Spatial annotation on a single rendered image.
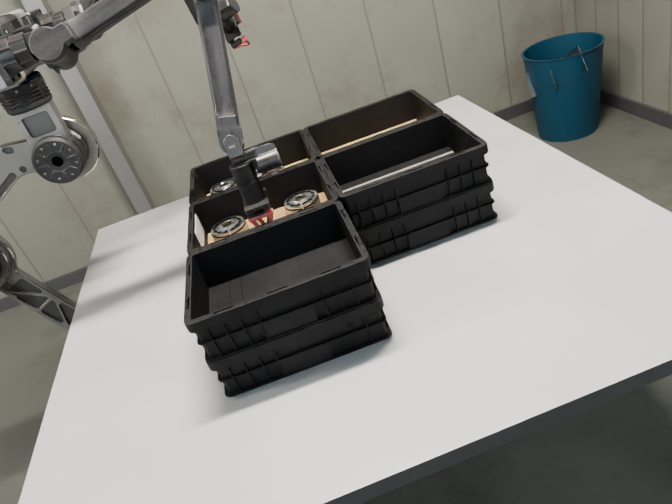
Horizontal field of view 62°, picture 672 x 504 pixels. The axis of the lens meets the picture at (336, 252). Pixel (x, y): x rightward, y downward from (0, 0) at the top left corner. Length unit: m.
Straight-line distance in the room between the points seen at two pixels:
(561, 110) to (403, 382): 2.52
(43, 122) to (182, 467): 1.10
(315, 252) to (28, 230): 2.63
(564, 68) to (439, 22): 0.79
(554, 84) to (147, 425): 2.72
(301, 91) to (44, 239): 1.78
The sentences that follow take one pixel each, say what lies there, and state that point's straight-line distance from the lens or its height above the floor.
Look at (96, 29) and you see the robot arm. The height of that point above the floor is 1.44.
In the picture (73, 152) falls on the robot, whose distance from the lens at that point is 1.84.
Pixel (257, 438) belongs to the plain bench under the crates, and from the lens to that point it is 1.20.
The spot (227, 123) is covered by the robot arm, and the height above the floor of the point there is 1.17.
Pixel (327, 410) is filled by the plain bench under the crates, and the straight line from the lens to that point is 1.19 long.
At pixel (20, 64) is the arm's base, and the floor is 1.42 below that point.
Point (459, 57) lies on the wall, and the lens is 3.74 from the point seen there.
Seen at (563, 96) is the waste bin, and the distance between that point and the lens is 3.44.
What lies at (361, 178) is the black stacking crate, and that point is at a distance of 1.70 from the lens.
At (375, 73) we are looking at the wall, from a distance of 3.56.
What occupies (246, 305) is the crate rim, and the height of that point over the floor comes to 0.93.
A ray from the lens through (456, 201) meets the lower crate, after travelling 1.50.
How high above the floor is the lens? 1.55
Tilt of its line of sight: 31 degrees down
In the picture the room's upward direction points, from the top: 19 degrees counter-clockwise
